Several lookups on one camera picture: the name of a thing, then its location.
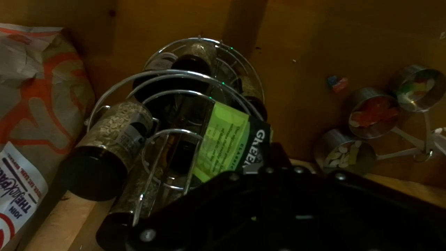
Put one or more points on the printed brown paper bag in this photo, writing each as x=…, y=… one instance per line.
x=46, y=92

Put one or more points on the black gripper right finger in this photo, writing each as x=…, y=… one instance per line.
x=371, y=218

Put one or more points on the medium steel measuring cup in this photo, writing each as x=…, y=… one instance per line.
x=374, y=113

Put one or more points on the small red blue object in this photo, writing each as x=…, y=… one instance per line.
x=336, y=84

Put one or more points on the glass spice jar black lid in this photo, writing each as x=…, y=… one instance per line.
x=106, y=144
x=130, y=214
x=186, y=63

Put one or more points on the small steel measuring cup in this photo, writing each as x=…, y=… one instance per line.
x=419, y=88

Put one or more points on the green tea sachet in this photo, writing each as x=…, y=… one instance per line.
x=223, y=140

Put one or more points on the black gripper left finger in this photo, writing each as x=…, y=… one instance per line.
x=223, y=214

